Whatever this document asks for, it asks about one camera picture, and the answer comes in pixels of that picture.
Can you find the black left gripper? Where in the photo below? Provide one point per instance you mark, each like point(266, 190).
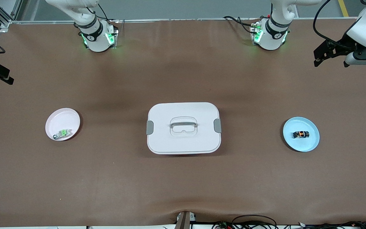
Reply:
point(343, 44)

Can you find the black orange toy car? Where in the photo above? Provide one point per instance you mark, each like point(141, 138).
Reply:
point(301, 134)

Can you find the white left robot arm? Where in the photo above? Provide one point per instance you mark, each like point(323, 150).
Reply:
point(275, 33)

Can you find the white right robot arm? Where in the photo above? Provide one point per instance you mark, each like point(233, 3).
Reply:
point(95, 35)

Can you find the white lidded storage box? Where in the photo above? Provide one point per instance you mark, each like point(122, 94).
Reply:
point(183, 140)

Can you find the pale pink round plate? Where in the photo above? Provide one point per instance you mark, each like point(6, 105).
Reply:
point(62, 119)

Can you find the light blue round plate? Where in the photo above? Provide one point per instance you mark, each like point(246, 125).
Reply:
point(300, 144)

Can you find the brown table mat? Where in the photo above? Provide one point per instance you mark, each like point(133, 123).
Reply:
point(183, 184)

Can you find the green grey switch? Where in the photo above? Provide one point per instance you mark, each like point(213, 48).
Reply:
point(63, 132)

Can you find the aluminium table edge rail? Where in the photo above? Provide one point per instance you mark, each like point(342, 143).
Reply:
point(186, 20)

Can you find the metal mount bracket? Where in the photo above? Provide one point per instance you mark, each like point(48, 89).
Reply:
point(184, 220)

